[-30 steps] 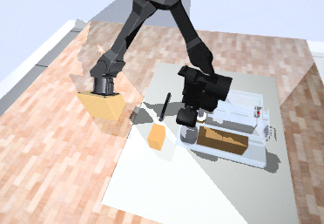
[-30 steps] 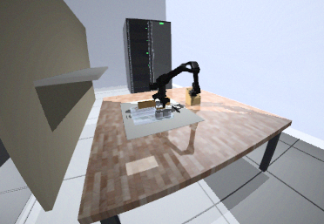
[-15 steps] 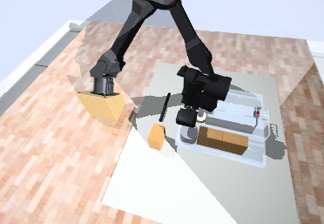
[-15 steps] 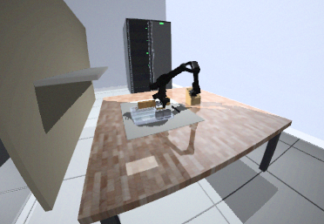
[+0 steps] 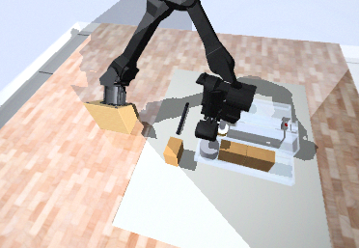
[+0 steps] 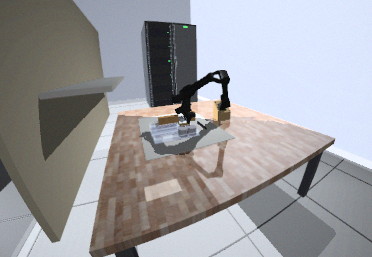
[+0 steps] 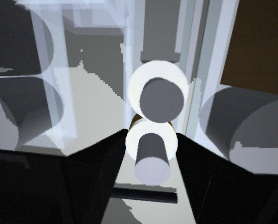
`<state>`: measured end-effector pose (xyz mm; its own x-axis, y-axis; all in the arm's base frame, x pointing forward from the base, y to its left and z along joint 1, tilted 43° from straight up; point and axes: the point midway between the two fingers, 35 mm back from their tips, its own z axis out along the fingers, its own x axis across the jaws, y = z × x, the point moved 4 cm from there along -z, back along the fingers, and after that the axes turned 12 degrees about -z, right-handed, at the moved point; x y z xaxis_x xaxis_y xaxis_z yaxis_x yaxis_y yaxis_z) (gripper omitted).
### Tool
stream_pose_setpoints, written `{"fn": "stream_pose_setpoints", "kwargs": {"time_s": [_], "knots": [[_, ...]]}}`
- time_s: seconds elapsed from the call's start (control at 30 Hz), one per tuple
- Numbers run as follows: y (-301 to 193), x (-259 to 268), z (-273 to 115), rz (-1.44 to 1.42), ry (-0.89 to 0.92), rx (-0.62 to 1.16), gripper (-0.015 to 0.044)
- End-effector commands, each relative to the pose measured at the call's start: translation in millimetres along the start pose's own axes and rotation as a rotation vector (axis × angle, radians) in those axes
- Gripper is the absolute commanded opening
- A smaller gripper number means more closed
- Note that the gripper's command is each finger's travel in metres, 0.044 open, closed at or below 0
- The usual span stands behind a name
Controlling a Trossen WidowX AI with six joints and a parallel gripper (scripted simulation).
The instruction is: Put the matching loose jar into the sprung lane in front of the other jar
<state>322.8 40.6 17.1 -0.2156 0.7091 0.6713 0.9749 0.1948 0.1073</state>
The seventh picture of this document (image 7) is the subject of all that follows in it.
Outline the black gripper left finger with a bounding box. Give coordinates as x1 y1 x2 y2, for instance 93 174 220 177
0 129 128 224

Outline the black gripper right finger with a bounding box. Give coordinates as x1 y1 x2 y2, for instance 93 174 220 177
175 133 278 224

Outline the black flat bar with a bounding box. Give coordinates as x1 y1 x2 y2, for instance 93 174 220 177
110 187 178 204

